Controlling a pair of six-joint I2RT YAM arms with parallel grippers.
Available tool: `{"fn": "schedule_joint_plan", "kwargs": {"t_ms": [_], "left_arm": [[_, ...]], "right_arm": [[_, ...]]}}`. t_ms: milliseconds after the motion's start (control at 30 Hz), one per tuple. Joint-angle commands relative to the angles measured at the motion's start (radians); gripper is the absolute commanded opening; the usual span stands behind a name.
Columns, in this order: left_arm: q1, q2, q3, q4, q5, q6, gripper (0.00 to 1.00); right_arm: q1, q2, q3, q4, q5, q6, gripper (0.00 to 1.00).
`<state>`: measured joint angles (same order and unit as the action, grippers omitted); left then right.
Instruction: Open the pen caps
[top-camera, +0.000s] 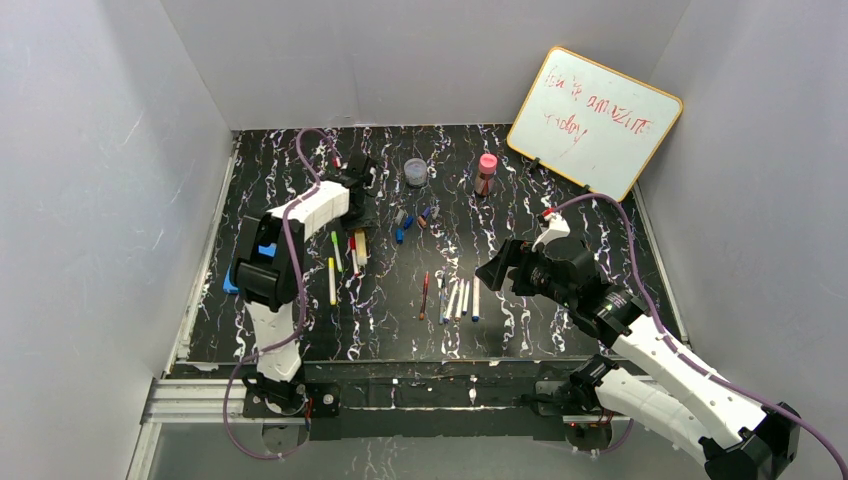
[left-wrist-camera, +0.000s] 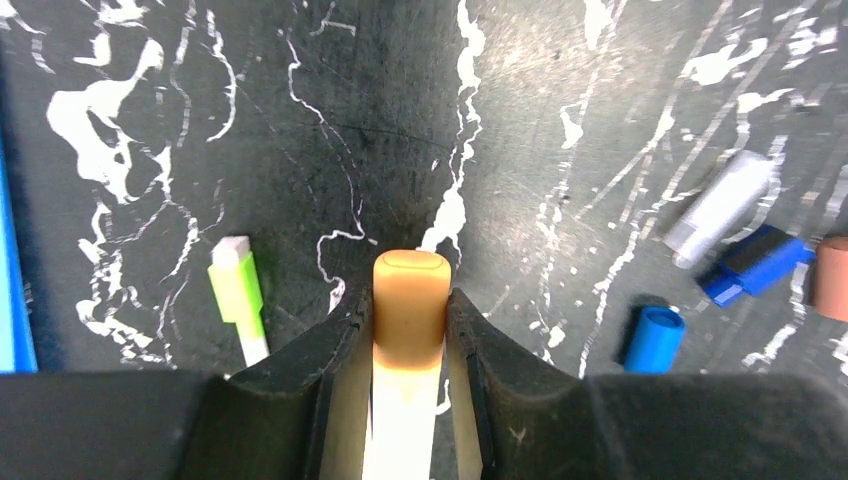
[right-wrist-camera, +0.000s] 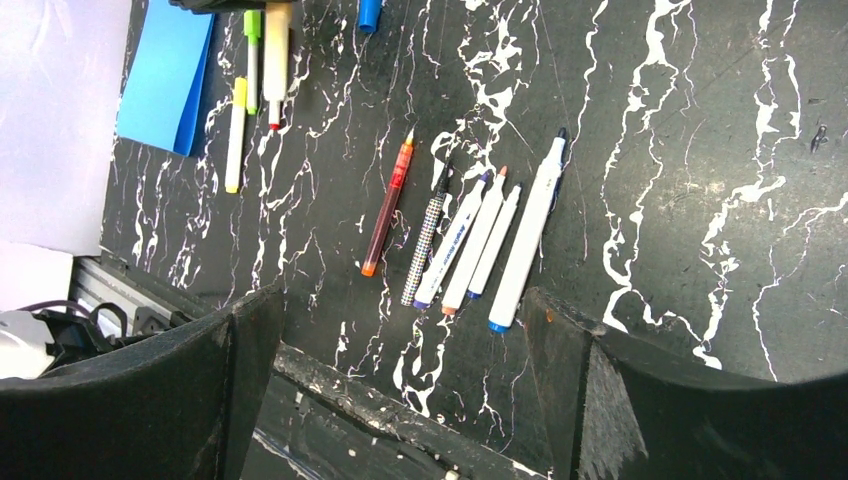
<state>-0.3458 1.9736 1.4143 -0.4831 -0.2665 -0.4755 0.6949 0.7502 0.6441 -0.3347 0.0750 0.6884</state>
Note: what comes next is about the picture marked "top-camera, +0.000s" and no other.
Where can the red capped white marker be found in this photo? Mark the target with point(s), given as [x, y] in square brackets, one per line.
[354, 256]

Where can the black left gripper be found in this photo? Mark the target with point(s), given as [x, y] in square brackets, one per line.
[361, 201]

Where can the checkered black white pen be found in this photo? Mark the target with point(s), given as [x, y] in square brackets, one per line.
[441, 297]

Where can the pink capped bottle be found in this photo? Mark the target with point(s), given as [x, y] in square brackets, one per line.
[484, 179]

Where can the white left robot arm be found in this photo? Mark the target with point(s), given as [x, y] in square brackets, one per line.
[268, 273]

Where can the blue red marker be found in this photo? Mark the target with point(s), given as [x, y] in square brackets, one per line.
[465, 298]

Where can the green capped marker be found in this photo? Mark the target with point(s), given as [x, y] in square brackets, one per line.
[337, 252]

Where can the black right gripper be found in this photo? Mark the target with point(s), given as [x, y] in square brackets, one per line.
[523, 268]

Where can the yellow capped pen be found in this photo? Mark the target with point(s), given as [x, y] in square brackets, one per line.
[333, 298]

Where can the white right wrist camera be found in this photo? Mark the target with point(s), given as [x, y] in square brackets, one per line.
[554, 227]

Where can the clear round plastic container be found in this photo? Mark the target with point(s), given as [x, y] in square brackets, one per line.
[415, 172]

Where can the orange yellow highlighter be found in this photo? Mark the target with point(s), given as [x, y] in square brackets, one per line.
[360, 241]

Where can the yellow framed whiteboard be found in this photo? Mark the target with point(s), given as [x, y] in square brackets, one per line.
[593, 125]

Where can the blue capped white marker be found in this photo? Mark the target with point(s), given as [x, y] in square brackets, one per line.
[475, 299]

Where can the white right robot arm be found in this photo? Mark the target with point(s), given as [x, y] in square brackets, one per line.
[732, 436]

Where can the purple white marker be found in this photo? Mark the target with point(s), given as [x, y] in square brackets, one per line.
[450, 299]

